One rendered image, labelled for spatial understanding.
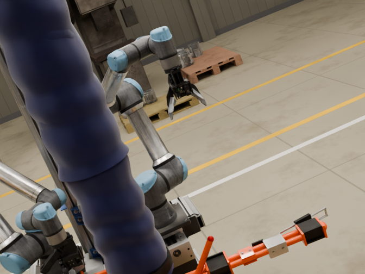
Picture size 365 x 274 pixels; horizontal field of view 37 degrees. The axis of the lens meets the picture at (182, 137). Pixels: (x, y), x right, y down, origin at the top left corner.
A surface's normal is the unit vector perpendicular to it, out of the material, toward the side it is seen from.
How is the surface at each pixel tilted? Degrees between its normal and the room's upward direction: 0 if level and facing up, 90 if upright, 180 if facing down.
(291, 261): 0
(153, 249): 75
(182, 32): 90
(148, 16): 90
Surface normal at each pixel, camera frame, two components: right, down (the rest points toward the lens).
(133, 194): 0.71, -0.28
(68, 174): -0.59, 0.07
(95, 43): 0.31, 0.22
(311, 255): -0.33, -0.89
